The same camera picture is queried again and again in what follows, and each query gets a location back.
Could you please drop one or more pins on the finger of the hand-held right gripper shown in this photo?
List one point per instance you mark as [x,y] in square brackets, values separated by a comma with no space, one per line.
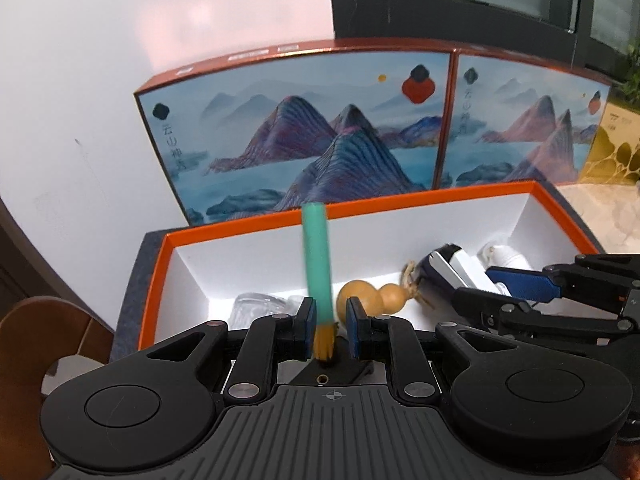
[500,315]
[525,282]

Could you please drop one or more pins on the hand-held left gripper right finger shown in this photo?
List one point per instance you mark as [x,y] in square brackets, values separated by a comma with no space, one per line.
[352,320]

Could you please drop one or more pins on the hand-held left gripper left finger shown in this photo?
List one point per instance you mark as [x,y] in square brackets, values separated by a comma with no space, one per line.
[310,320]

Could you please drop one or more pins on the tan wooden gourd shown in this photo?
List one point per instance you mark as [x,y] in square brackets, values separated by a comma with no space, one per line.
[352,297]

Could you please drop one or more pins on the white plastic bottle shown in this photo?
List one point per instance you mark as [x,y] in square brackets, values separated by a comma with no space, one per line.
[510,257]

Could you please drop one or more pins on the black rectangular plate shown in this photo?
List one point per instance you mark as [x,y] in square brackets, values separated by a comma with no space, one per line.
[340,370]

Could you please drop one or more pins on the clear plastic cup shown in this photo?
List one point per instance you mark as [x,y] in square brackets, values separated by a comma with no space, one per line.
[255,307]

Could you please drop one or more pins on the teal tube with gold cap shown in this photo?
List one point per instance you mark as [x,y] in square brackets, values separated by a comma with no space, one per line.
[317,260]

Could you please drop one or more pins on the white and black shaver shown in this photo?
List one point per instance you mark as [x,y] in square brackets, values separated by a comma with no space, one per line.
[450,267]

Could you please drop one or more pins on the orange storage box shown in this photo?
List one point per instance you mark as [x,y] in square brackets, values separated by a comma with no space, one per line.
[250,270]

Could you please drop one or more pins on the mountain print gift box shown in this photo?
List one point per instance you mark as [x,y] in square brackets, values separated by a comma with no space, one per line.
[525,125]
[250,135]

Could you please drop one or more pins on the yellow printed box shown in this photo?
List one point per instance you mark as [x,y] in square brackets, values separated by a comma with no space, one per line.
[615,150]

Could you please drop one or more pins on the green potted plant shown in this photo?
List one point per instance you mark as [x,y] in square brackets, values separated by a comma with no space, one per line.
[632,75]

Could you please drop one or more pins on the brown wooden chair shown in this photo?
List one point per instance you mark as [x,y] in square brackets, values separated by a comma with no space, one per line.
[30,320]

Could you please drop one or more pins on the dark framed window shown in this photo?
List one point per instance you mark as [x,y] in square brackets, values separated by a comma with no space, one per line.
[360,10]

